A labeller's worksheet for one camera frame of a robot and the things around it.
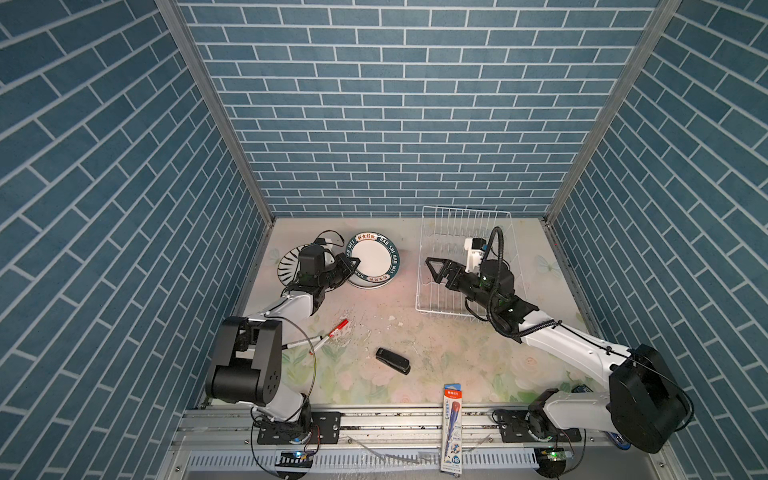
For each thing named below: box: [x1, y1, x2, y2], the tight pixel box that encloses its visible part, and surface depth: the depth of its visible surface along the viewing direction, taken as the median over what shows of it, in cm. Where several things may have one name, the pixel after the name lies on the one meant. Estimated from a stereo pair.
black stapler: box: [375, 347, 411, 375], surface depth 84 cm
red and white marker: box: [309, 319, 349, 355], surface depth 91 cm
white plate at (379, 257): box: [346, 231, 401, 289], surface depth 96 cm
